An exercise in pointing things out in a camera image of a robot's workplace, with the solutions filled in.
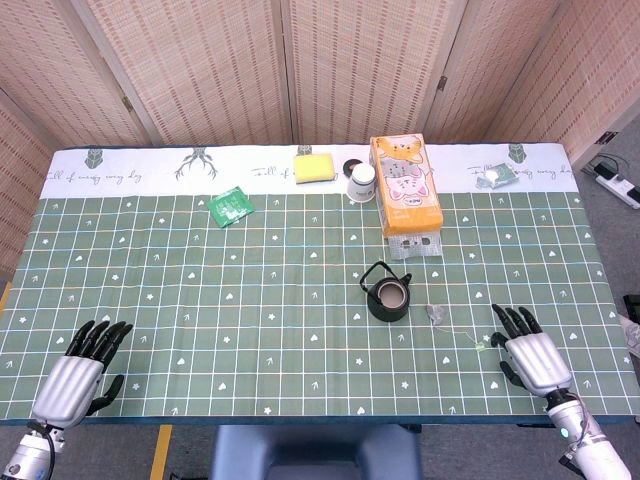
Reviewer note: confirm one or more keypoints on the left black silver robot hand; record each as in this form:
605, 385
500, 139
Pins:
67, 385

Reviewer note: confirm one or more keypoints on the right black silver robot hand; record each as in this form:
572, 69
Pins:
537, 360

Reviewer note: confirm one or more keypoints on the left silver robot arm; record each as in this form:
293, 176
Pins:
30, 455

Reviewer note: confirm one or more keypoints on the blue robot base seat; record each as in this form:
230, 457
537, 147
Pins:
315, 452

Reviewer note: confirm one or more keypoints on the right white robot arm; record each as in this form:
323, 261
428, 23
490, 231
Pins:
595, 445

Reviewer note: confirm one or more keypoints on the black cast iron teapot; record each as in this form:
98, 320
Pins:
385, 312

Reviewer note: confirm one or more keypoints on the green packet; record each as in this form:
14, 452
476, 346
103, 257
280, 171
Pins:
231, 206

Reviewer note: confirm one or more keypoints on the black round lid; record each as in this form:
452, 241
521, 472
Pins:
352, 166

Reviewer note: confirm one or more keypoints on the grey crumpled cloth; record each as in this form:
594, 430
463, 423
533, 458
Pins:
631, 332

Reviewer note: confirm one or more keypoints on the yellow floor tape strip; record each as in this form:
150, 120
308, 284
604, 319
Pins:
161, 452

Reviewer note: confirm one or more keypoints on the white power strip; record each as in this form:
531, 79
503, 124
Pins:
622, 189

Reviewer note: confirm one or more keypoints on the green grid tablecloth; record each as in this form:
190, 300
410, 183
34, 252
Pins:
250, 300

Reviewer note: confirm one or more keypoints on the orange cat tissue pack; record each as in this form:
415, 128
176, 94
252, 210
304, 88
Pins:
407, 195

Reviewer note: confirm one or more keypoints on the white paper cup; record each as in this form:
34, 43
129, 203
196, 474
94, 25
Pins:
361, 185

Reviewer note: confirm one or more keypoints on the yellow sponge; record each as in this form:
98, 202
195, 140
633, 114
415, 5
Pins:
314, 168

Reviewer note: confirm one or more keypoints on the woven folding screen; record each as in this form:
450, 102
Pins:
225, 65

